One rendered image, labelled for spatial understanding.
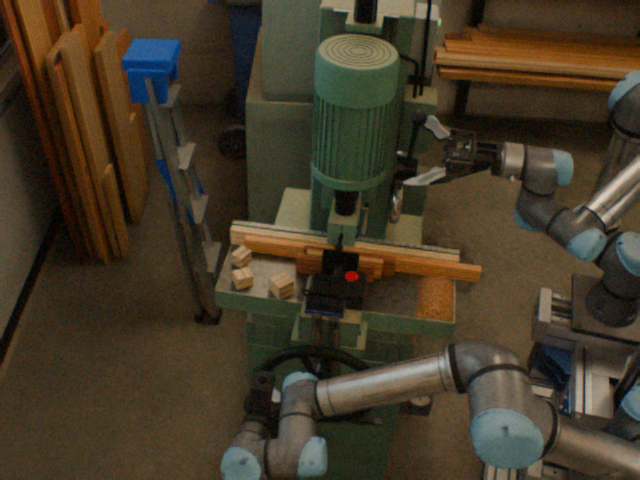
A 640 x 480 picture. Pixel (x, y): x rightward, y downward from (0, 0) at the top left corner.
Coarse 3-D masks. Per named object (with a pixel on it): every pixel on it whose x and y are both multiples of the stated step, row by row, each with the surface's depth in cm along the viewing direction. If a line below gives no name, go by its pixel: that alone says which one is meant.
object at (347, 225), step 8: (360, 192) 176; (360, 200) 174; (336, 216) 169; (344, 216) 169; (352, 216) 169; (328, 224) 167; (336, 224) 167; (344, 224) 167; (352, 224) 167; (328, 232) 169; (336, 232) 169; (344, 232) 168; (352, 232) 168; (328, 240) 171; (336, 240) 170; (344, 240) 170; (352, 240) 170
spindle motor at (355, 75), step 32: (320, 64) 139; (352, 64) 136; (384, 64) 137; (320, 96) 144; (352, 96) 139; (384, 96) 141; (320, 128) 148; (352, 128) 144; (384, 128) 147; (320, 160) 154; (352, 160) 150; (384, 160) 155
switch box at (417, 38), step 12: (420, 12) 164; (432, 12) 164; (420, 24) 162; (432, 24) 162; (420, 36) 165; (432, 36) 164; (420, 48) 167; (432, 48) 166; (420, 60) 169; (432, 60) 169; (408, 72) 172; (420, 72) 171
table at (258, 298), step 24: (264, 264) 180; (288, 264) 180; (216, 288) 173; (264, 288) 173; (384, 288) 175; (408, 288) 175; (264, 312) 175; (288, 312) 173; (384, 312) 169; (408, 312) 169; (360, 336) 167
